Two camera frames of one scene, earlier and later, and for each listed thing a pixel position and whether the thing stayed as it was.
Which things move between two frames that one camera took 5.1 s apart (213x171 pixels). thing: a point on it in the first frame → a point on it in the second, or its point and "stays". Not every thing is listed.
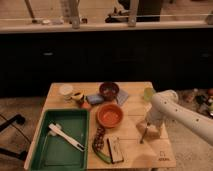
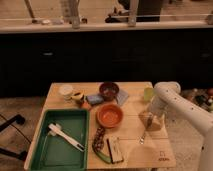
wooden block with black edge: x=115 y=150 stays
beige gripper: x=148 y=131 → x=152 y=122
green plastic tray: x=52 y=152 stays
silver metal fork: x=142 y=140 stays
